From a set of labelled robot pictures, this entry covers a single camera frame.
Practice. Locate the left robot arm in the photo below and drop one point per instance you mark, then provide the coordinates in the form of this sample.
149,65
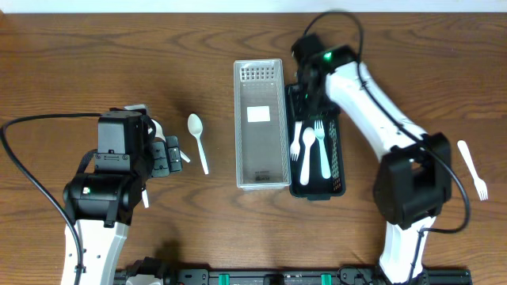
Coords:
109,183

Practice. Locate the white plastic spoon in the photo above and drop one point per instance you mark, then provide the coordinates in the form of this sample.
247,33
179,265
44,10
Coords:
160,135
196,128
308,141
145,198

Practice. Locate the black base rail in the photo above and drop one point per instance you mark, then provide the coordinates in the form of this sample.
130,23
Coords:
154,271

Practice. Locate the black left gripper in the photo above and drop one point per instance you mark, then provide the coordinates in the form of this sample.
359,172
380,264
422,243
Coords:
159,157

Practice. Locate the black plastic basket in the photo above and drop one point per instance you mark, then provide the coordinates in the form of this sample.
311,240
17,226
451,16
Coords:
318,188

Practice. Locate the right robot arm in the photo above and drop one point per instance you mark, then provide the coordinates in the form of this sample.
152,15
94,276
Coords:
414,177

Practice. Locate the white plastic fork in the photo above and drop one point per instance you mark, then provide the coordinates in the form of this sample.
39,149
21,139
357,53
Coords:
479,183
295,146
319,132

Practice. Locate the white label sticker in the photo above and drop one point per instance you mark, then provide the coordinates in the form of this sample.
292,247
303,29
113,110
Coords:
257,114

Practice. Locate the clear white plastic basket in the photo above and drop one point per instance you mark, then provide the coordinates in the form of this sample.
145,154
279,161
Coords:
262,155

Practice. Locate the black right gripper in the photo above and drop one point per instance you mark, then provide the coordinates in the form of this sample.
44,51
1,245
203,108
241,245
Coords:
303,112

